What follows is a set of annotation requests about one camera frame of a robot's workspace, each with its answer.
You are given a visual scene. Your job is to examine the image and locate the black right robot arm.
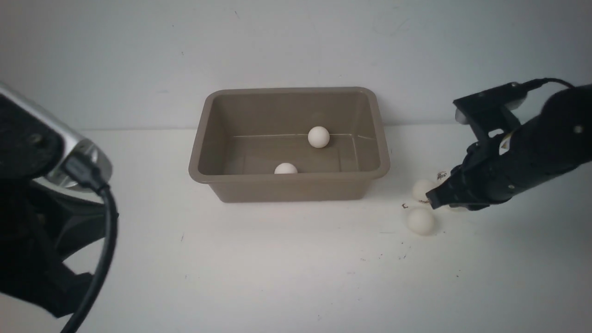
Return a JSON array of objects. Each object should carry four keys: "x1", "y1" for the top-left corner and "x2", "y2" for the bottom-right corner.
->
[{"x1": 426, "y1": 78, "x2": 592, "y2": 211}]

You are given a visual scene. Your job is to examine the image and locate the taupe plastic rectangular bin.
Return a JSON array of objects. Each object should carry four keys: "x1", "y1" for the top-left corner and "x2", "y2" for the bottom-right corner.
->
[{"x1": 188, "y1": 87, "x2": 390, "y2": 203}]

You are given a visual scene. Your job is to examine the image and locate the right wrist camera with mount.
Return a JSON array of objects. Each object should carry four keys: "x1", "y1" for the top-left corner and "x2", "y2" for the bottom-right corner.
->
[{"x1": 453, "y1": 82, "x2": 527, "y2": 143}]

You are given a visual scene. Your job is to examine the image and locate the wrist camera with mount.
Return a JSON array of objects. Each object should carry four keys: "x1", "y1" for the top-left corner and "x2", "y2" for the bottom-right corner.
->
[
  {"x1": 453, "y1": 82, "x2": 527, "y2": 143},
  {"x1": 0, "y1": 83, "x2": 113, "y2": 192}
]

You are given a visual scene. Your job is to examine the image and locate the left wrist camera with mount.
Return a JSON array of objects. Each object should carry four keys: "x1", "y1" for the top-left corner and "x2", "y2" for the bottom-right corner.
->
[{"x1": 0, "y1": 83, "x2": 113, "y2": 192}]

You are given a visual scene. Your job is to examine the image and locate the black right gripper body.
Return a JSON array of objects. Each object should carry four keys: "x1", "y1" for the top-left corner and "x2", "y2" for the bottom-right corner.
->
[{"x1": 451, "y1": 115, "x2": 579, "y2": 211}]

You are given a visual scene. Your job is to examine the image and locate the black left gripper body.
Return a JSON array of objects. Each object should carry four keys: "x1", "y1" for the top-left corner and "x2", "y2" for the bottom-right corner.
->
[{"x1": 1, "y1": 181, "x2": 118, "y2": 320}]

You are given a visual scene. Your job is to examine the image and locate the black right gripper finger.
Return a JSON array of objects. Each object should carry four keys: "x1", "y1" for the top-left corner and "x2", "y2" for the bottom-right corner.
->
[{"x1": 427, "y1": 179, "x2": 463, "y2": 210}]

